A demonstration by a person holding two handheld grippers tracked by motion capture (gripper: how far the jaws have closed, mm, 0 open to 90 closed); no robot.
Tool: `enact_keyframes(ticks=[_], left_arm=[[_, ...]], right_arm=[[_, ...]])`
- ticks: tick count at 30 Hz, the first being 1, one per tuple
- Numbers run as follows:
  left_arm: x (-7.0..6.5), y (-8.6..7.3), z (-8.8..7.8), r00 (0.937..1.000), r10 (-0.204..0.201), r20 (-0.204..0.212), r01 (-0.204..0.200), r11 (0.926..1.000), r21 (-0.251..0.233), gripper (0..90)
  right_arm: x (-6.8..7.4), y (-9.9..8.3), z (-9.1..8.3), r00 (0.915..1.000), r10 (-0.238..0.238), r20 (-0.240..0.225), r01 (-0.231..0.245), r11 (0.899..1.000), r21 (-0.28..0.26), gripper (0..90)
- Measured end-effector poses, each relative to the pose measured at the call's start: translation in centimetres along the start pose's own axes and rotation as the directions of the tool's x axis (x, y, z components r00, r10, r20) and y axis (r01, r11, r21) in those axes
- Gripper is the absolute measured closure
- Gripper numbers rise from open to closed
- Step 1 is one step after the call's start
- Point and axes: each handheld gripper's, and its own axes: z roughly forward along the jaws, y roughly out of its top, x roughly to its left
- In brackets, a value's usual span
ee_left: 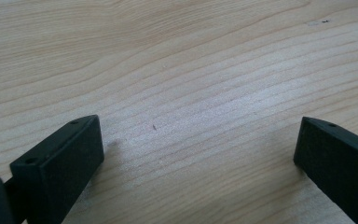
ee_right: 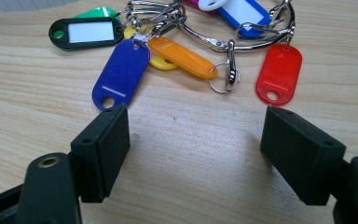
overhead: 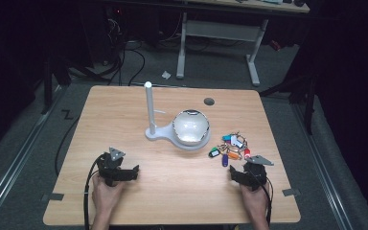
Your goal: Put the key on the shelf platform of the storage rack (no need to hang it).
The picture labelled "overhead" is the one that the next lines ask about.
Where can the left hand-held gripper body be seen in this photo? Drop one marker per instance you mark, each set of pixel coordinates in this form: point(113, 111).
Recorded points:
point(110, 166)

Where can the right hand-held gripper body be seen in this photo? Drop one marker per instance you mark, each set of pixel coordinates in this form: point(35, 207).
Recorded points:
point(255, 174)

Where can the person's right hand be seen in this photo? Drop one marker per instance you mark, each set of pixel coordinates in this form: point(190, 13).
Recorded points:
point(255, 202)

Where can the person's left hand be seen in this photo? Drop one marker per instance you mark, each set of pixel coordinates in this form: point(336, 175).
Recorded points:
point(105, 195)

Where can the bunch of coloured key tags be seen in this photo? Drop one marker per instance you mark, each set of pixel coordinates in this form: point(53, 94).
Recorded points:
point(233, 145)

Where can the grey tape piece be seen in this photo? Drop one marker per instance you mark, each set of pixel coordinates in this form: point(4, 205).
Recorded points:
point(290, 192)
point(56, 196)

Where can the shiny silver bowl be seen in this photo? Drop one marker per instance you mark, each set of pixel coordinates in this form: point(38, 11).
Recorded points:
point(191, 126)

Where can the white pole stand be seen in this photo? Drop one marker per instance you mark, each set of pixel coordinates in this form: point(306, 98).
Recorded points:
point(150, 108)

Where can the black metal stand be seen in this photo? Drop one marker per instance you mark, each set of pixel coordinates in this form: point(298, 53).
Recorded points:
point(303, 96)
point(49, 83)

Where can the crumpled white paper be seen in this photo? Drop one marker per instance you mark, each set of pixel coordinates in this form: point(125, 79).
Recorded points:
point(166, 75)

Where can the metal floor rail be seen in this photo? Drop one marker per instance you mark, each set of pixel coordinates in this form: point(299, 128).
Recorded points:
point(326, 172)
point(12, 166)

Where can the white frame desk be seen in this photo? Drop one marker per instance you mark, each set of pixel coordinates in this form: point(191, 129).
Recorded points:
point(220, 30)

